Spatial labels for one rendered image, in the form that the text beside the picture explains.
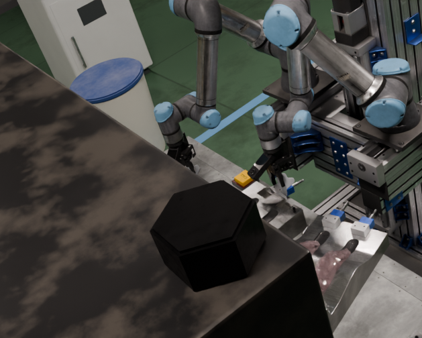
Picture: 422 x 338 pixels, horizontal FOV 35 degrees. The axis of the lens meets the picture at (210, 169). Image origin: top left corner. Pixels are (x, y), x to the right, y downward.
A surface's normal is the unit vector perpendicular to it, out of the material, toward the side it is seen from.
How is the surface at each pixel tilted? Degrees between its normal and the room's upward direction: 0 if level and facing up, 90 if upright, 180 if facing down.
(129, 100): 94
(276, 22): 84
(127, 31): 90
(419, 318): 0
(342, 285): 16
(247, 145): 0
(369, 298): 0
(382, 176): 90
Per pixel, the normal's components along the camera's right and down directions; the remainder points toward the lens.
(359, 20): 0.58, 0.35
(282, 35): -0.41, 0.56
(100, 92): -0.27, -0.76
